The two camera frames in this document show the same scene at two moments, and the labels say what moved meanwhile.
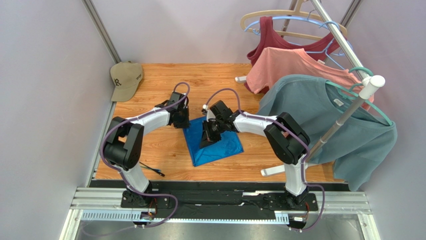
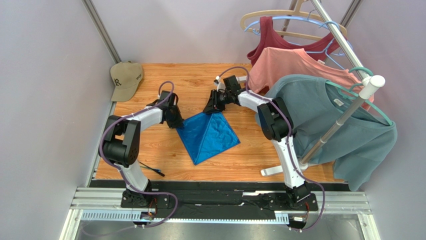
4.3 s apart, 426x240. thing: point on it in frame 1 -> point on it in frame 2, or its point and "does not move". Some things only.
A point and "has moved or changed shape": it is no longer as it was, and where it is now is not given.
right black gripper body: [211, 129] -> [216, 101]
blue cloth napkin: [229, 145] has moved or changed shape
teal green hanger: [348, 93] does not move
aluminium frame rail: [97, 203] does not move
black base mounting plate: [281, 196] does not move
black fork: [158, 171] does not move
